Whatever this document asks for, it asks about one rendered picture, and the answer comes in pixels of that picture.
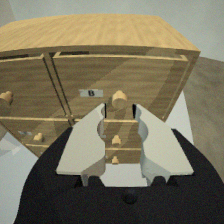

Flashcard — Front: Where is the light wooden chest of drawers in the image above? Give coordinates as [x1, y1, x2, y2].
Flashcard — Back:
[0, 14, 201, 126]

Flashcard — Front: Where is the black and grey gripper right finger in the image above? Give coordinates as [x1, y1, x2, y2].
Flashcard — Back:
[132, 103, 224, 216]

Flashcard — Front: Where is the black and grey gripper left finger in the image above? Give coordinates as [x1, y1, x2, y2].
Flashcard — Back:
[13, 103, 106, 224]

